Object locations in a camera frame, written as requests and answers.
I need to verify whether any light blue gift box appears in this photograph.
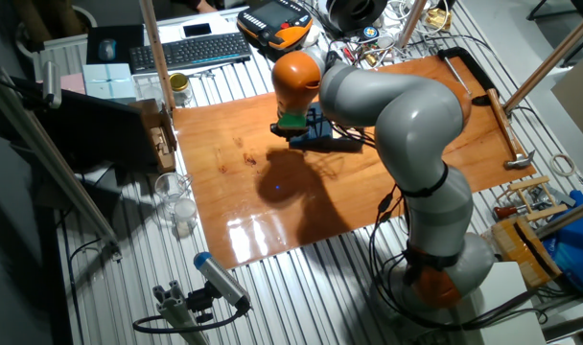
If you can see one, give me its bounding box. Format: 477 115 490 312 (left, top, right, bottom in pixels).
82 62 137 102

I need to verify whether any silver camera blue tip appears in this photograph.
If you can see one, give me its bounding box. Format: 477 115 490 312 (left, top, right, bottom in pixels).
193 251 252 311

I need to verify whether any glossy wooden board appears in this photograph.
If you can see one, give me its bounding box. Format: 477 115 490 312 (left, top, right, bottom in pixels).
172 53 538 270

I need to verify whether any brass metal object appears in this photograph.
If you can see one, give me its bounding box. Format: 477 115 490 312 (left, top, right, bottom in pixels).
424 8 454 33

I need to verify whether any glass jar gold lid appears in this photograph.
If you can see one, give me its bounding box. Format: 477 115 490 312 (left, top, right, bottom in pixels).
169 72 195 107

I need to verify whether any wooden frame pole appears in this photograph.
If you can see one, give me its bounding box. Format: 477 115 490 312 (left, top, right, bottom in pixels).
502 2 583 114
138 0 176 114
397 0 428 49
535 195 583 240

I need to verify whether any beige cardboard sheet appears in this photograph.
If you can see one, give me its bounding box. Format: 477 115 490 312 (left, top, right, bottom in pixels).
551 47 583 154

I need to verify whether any blue ribboned casing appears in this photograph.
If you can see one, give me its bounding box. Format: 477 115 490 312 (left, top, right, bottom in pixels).
289 107 335 150

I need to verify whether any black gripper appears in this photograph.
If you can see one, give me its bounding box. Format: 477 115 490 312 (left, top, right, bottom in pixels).
270 122 315 142

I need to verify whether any white cable tangle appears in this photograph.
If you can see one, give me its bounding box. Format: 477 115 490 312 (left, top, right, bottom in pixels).
380 0 449 55

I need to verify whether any long aluminium beam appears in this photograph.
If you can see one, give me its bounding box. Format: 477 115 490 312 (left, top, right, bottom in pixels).
0 66 123 263

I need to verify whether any white oval device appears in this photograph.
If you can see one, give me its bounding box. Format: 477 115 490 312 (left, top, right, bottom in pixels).
303 26 324 49

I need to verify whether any grey computer mouse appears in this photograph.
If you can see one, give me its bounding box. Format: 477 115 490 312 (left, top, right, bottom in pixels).
97 37 118 62

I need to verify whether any dark blue gift box tray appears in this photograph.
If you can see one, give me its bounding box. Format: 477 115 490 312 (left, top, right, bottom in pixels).
330 125 365 153

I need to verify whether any black filament spool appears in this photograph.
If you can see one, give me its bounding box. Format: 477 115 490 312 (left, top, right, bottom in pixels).
325 0 389 35

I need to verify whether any black clamp silver rod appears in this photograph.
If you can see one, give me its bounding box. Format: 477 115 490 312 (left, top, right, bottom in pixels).
437 46 501 107

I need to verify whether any white box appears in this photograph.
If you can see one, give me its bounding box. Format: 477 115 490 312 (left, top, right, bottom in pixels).
463 261 548 345

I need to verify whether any black camera cable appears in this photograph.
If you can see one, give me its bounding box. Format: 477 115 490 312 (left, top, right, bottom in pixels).
131 301 249 335

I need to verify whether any small wooden rack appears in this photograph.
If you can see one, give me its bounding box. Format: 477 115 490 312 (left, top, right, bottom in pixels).
509 175 569 222

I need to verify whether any wooden handled hammer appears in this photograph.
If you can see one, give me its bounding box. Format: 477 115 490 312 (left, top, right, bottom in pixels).
486 87 536 172

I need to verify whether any pink box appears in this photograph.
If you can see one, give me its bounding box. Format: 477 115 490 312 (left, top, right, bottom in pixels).
59 72 86 96

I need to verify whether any aluminium profile post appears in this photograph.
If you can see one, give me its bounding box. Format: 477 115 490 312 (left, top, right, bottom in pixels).
152 280 210 345

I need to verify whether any black computer keyboard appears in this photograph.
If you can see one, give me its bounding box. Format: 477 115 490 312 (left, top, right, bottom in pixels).
128 31 253 75

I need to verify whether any blue plastic bag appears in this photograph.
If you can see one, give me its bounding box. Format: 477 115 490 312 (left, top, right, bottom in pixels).
543 190 583 296

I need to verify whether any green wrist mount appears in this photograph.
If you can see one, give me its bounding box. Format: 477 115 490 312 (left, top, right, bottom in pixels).
276 112 308 130

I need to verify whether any black mouse pad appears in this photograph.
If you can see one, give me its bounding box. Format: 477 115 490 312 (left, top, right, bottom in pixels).
85 23 146 66

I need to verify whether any brown cardboard box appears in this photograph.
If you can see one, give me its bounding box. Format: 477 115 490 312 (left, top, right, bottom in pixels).
130 99 177 173

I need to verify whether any orange black teach pendant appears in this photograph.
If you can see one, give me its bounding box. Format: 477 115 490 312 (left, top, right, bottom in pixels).
236 0 315 53

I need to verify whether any clear plastic container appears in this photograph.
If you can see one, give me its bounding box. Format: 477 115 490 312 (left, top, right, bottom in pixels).
131 74 166 104

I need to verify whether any white tape roll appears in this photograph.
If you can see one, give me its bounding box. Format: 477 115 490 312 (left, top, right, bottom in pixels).
548 153 577 178

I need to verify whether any black flat panel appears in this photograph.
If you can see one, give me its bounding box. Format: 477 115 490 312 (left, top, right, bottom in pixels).
11 76 161 169

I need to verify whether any clear glass beaker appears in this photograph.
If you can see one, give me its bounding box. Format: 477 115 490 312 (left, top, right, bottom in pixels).
153 172 193 217

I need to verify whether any red handled screwdriver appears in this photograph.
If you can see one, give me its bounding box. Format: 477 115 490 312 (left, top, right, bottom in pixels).
493 203 532 220

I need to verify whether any small clear plastic cup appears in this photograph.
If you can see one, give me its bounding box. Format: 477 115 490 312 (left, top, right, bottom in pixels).
173 197 199 239

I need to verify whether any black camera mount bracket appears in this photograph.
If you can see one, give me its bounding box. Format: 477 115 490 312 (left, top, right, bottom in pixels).
185 281 217 325

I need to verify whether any tan box black strap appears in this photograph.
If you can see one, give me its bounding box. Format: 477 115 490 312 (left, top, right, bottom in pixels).
492 216 563 288

